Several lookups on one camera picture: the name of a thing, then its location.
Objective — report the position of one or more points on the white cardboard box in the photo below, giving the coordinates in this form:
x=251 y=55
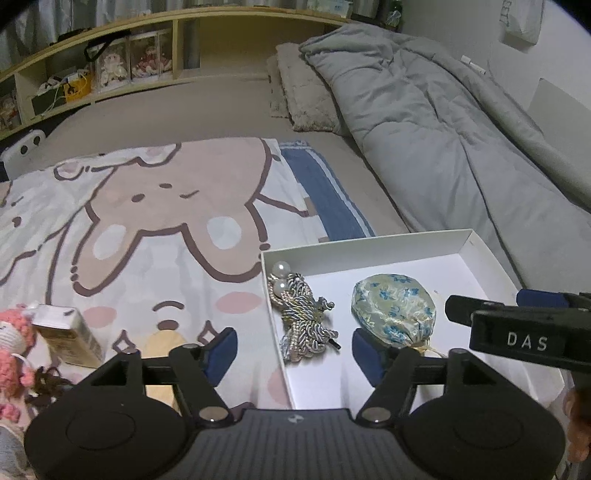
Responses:
x=455 y=272

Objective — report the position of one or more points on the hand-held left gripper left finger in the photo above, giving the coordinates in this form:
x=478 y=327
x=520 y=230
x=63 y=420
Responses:
x=222 y=351

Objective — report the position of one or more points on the printed cartoon blanket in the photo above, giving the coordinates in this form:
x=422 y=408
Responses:
x=138 y=207

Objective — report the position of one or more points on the small yellow carton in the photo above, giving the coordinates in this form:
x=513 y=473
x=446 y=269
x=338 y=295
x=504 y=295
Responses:
x=69 y=337

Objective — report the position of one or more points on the grey crochet creature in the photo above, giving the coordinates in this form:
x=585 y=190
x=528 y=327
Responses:
x=9 y=454

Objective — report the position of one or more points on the grey wall panel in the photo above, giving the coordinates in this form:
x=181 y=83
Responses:
x=565 y=106

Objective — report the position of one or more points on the floral fabric pouch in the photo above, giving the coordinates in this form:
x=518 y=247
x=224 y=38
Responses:
x=392 y=304

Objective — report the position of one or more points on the yellow paper bag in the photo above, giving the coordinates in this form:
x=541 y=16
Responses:
x=77 y=88

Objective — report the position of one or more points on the grey duvet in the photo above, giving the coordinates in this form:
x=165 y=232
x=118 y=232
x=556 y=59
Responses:
x=438 y=138

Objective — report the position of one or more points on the beige fluffy pillow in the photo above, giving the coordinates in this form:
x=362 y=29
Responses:
x=300 y=92

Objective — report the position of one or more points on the person's right hand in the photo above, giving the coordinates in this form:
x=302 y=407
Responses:
x=579 y=429

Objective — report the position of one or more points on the white plastic device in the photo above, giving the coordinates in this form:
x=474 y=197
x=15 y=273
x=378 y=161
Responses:
x=25 y=146

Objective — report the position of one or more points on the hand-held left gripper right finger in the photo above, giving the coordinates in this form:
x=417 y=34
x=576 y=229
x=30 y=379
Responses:
x=367 y=359

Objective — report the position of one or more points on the clear doll display box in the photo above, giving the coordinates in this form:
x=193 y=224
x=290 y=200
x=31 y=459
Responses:
x=112 y=64
x=144 y=55

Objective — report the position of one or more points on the wooden headboard shelf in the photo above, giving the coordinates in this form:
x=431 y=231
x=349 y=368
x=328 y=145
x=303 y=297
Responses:
x=179 y=55

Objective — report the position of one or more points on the row of figure boxes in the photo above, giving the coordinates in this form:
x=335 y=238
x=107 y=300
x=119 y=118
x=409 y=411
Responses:
x=9 y=110

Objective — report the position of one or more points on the pink crochet doll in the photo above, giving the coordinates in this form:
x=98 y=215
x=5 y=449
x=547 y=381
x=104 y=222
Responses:
x=11 y=364

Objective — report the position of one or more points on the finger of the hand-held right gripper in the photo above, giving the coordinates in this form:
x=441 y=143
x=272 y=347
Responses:
x=459 y=309
x=542 y=298

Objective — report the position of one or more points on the dark green box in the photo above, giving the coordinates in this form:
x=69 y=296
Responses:
x=48 y=102

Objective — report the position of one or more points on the white wall hanging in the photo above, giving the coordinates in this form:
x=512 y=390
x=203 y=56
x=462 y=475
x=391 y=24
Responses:
x=521 y=21

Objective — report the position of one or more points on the white wall socket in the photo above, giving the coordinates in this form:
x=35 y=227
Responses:
x=474 y=64

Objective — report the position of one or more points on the taupe bed sheet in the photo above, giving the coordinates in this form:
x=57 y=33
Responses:
x=184 y=110

